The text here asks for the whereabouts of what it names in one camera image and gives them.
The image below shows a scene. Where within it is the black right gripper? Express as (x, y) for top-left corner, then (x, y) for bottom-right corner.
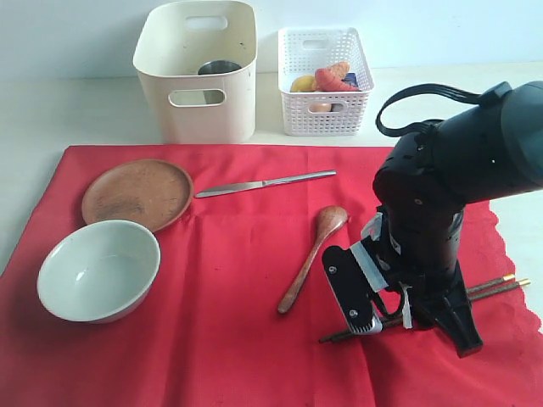
(372, 204), (483, 358)

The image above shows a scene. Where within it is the dark wooden chopstick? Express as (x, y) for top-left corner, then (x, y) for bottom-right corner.
(330, 278), (530, 343)
(318, 274), (517, 344)

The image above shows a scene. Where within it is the brown egg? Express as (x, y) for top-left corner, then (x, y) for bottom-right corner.
(309, 103), (333, 113)

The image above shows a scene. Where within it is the blue white milk carton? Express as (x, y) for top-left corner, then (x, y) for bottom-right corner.
(343, 72), (359, 88)

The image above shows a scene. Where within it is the stainless steel table knife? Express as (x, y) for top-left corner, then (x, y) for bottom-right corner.
(195, 170), (337, 198)

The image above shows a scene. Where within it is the red sausage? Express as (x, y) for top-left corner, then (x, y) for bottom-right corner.
(314, 68), (360, 92)

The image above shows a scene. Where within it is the yellow lemon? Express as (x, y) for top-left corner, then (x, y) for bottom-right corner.
(290, 75), (316, 92)

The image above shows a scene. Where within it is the stainless steel cup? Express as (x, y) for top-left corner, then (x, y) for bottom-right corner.
(198, 59), (242, 104)

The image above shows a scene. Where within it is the pale green ceramic bowl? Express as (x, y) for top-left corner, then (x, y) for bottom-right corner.
(36, 220), (161, 324)

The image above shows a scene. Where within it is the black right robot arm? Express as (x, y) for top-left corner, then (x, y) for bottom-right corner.
(369, 81), (542, 357)

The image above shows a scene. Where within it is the brown wooden spoon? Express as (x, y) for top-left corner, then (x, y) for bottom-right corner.
(277, 205), (349, 315)

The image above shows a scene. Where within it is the red tablecloth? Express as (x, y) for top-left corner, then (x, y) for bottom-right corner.
(1, 145), (542, 406)

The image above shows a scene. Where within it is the white perforated plastic basket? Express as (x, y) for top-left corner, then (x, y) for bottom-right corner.
(278, 27), (374, 137)

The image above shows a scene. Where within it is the brown wooden plate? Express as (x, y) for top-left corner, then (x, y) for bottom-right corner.
(81, 159), (193, 232)

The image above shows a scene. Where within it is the cream plastic tub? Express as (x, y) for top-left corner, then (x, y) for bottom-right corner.
(132, 1), (258, 144)

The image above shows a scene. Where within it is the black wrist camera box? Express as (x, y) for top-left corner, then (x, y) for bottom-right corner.
(322, 242), (388, 335)

